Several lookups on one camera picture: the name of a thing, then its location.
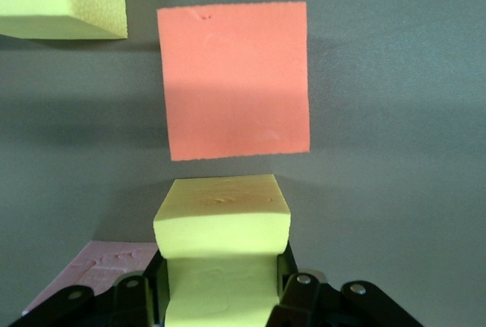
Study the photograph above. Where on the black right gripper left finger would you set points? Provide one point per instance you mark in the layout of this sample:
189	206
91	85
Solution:
83	304

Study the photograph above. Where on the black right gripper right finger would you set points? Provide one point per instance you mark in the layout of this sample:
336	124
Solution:
341	304

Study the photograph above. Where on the orange foam cube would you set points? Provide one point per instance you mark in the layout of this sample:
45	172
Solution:
235	84

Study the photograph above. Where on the pink foam cube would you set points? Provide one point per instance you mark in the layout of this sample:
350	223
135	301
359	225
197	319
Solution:
106	262

